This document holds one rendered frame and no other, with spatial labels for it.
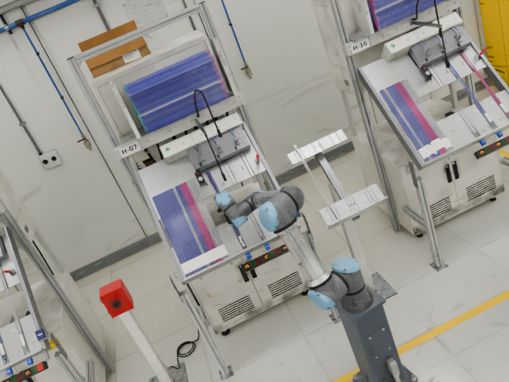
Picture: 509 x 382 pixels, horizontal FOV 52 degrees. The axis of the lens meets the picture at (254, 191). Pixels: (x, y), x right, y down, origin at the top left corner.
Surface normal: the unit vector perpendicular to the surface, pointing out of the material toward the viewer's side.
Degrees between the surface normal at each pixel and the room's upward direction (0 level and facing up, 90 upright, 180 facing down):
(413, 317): 0
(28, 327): 47
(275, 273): 90
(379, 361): 90
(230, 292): 91
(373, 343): 90
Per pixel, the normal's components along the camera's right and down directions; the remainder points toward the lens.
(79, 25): 0.27, 0.36
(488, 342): -0.34, -0.83
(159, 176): -0.07, -0.36
